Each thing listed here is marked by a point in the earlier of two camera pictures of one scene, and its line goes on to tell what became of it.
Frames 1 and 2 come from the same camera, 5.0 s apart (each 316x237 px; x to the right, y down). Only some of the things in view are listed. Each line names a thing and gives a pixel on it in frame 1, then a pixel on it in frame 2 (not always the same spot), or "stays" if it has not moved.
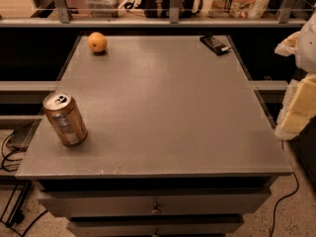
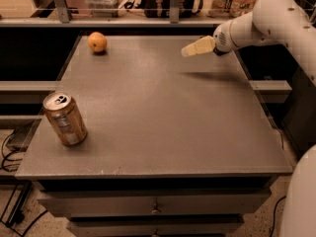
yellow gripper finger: x=294 y=121 -> x=197 y=48
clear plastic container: x=103 y=2 stays
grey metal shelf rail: x=66 y=20 stays
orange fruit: x=97 y=41 stays
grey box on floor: x=23 y=134 stays
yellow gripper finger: x=305 y=100 -> x=202 y=45
